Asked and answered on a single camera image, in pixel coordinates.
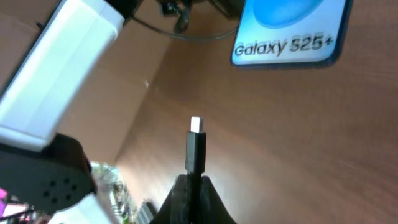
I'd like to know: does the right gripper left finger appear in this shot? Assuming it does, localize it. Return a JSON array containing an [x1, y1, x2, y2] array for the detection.
[[150, 174, 188, 224]]

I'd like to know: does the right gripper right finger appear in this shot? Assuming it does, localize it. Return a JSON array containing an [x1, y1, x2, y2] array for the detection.
[[200, 176, 236, 224]]

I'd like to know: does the black USB charging cable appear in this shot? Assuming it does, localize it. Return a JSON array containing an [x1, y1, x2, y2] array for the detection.
[[185, 116, 207, 224]]

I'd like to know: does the blue Galaxy smartphone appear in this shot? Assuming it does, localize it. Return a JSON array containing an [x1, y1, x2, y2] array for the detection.
[[230, 0, 353, 69]]

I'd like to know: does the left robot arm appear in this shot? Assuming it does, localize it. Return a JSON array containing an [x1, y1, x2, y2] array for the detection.
[[1, 0, 140, 223]]

